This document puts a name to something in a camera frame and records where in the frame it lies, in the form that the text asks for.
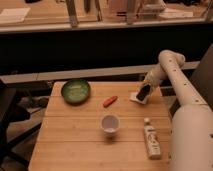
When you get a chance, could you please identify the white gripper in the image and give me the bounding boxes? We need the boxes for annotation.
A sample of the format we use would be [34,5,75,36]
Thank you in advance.
[136,65,166,101]

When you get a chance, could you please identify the orange carrot toy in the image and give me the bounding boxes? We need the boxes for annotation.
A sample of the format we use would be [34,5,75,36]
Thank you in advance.
[103,96,118,108]

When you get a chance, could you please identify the white paper cup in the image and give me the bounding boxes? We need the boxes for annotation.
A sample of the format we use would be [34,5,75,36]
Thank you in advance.
[101,115,119,135]

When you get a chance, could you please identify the white bottle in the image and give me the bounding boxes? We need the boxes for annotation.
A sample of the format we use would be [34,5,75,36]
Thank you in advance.
[143,118,161,160]

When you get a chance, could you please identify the dark panel at right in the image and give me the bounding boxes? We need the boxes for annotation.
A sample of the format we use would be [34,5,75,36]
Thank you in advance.
[191,43,213,110]

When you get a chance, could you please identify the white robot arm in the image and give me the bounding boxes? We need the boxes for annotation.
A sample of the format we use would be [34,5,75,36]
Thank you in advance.
[136,50,213,171]

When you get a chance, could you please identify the green bowl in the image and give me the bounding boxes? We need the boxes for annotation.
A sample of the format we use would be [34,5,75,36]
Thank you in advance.
[61,79,91,104]

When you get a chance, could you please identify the black chair at left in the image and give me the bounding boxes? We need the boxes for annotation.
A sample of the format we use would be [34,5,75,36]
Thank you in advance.
[0,79,41,167]

